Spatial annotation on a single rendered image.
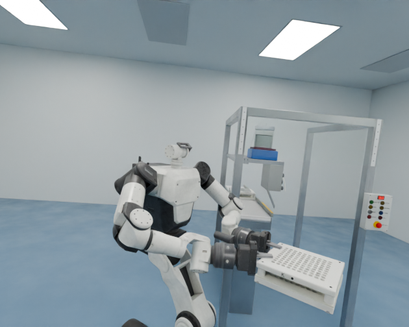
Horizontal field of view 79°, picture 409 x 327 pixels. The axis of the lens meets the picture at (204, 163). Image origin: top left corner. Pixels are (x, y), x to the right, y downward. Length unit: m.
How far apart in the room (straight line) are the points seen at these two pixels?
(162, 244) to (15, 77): 5.45
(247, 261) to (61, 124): 5.02
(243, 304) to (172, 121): 3.70
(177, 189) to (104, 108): 4.34
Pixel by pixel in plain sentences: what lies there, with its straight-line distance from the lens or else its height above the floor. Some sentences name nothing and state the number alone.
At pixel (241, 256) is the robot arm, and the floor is 1.03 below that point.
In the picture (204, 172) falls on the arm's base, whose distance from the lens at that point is 1.35.
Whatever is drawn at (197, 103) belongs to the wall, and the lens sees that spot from 5.18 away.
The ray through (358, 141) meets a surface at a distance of 2.11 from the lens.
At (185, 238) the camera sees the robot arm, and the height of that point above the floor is 1.08.
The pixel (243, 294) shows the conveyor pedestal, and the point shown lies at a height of 0.18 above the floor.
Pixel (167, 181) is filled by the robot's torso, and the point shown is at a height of 1.23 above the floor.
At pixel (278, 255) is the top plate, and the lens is 1.02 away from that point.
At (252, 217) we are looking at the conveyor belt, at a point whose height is 0.88.
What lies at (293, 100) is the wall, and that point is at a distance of 5.73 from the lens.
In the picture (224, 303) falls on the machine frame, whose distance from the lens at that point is 2.17.
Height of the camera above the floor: 1.42
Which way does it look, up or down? 5 degrees down
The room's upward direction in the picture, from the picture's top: 5 degrees clockwise
